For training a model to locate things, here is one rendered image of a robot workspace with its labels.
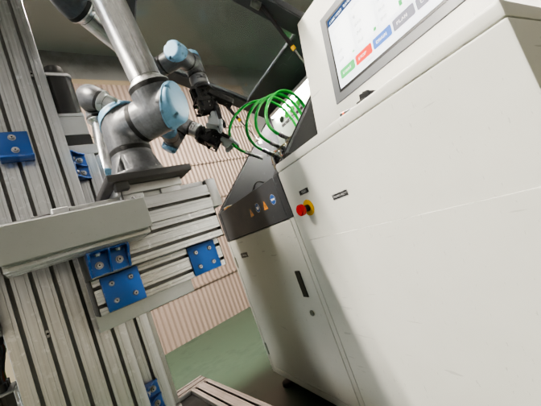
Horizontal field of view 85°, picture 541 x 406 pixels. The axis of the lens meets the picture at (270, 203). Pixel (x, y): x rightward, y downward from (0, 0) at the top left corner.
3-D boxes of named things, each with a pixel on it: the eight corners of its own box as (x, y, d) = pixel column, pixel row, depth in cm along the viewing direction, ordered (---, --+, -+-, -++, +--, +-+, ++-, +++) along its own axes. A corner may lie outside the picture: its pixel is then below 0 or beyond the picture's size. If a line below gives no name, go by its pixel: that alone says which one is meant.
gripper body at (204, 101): (196, 119, 123) (187, 93, 124) (216, 117, 128) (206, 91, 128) (201, 109, 117) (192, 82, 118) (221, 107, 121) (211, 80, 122)
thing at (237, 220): (229, 241, 158) (219, 213, 159) (237, 238, 160) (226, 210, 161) (287, 218, 105) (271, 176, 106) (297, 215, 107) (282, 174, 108)
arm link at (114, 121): (130, 161, 95) (117, 122, 96) (163, 144, 91) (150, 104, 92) (98, 156, 83) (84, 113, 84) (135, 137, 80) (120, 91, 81)
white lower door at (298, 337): (271, 366, 154) (228, 242, 159) (275, 364, 155) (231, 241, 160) (361, 412, 98) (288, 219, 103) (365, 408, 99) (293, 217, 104)
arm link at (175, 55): (158, 67, 111) (175, 78, 121) (183, 52, 108) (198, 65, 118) (152, 48, 111) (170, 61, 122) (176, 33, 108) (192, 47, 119)
